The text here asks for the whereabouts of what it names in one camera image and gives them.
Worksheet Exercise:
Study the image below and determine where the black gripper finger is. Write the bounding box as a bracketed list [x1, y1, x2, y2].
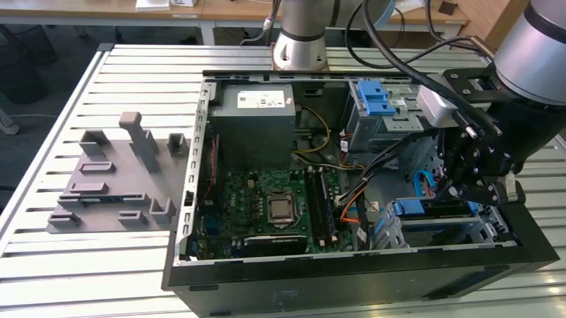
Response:
[446, 171, 526, 207]
[435, 127, 493, 203]

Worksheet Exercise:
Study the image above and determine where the power wire with black plug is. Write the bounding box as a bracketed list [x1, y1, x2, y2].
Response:
[426, 174, 443, 199]

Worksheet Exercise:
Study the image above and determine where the blue data wire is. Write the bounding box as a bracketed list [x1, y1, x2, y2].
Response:
[414, 168, 439, 199]

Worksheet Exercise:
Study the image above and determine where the hard disk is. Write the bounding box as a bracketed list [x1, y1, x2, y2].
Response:
[391, 197, 481, 220]

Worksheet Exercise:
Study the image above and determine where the metal disk bay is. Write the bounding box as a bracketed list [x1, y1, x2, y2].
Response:
[387, 195, 510, 249]

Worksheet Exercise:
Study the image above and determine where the metal drive cage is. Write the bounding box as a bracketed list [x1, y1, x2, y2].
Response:
[345, 79, 446, 153]

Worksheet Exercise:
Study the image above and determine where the blue drive latch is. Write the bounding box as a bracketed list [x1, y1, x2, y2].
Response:
[358, 80, 395, 116]

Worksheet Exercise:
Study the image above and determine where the wooden cabinet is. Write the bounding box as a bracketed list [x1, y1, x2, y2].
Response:
[455, 0, 531, 54]

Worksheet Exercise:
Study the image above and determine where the black PC case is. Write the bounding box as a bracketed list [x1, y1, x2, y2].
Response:
[159, 70, 561, 317]

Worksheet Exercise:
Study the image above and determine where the CPU socket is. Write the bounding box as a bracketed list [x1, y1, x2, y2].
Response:
[263, 190, 303, 230]

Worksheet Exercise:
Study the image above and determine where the silver CPU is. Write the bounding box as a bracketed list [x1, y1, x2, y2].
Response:
[269, 198, 297, 222]

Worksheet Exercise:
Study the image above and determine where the grey power supply unit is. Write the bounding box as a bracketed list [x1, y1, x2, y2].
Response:
[207, 83, 297, 170]

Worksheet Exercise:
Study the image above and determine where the black graphics card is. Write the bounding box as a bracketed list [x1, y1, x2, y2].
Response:
[242, 234, 309, 256]

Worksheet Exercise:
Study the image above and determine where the green motherboard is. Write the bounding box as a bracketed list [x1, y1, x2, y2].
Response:
[194, 167, 355, 258]

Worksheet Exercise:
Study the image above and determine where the grey parts rack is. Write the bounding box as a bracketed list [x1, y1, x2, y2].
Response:
[46, 111, 194, 235]

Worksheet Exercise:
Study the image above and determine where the green RAM stick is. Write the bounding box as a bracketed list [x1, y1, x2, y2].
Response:
[78, 195, 124, 203]

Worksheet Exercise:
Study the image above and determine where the wooden desk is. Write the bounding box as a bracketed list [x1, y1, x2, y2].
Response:
[0, 0, 473, 47]

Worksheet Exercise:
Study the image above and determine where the black mesh bin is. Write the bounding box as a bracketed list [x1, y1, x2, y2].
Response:
[0, 25, 59, 105]

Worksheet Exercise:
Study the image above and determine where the grey stand foot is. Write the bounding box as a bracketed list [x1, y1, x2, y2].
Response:
[0, 107, 22, 136]

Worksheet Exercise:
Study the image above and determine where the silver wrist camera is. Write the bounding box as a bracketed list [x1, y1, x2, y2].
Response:
[415, 86, 465, 129]

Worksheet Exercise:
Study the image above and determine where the black cable bundle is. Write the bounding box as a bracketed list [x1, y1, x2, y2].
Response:
[342, 131, 442, 213]

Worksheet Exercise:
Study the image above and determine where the orange wire with white plug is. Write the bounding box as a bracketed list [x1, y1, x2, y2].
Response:
[334, 193, 371, 228]

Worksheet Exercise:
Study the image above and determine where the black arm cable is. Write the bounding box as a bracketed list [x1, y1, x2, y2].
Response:
[347, 0, 503, 136]

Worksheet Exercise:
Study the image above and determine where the yellow wire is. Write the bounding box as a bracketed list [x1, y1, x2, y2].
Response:
[291, 105, 333, 155]

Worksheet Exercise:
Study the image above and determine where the thin red wire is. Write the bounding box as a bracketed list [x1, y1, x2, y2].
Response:
[196, 134, 222, 213]

